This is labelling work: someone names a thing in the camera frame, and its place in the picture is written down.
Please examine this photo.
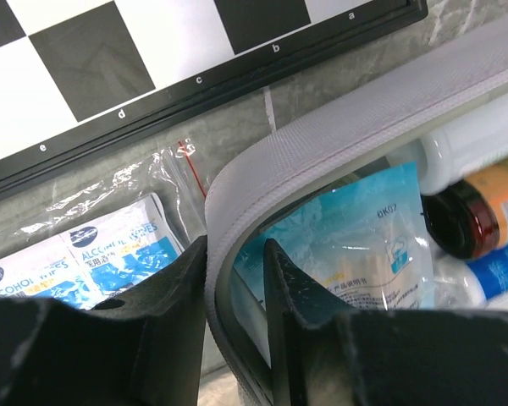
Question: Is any black white chessboard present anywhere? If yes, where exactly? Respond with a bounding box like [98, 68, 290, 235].
[0, 1, 428, 200]

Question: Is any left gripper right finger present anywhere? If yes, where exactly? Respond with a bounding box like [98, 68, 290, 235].
[263, 240, 508, 405]

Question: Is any white bottle green label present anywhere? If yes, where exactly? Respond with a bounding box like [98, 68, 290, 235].
[386, 93, 508, 195]

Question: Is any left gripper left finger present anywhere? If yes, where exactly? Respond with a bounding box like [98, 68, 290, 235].
[0, 236, 207, 405]

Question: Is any white bottle blue label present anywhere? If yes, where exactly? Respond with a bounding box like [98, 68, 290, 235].
[433, 245, 508, 309]

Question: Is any alcohol wipes bag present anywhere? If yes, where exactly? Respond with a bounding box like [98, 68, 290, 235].
[0, 140, 205, 310]

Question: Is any brown medicine bottle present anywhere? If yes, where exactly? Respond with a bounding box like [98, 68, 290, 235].
[422, 158, 508, 260]

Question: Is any white medicine kit case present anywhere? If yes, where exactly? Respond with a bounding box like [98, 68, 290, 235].
[205, 14, 508, 405]

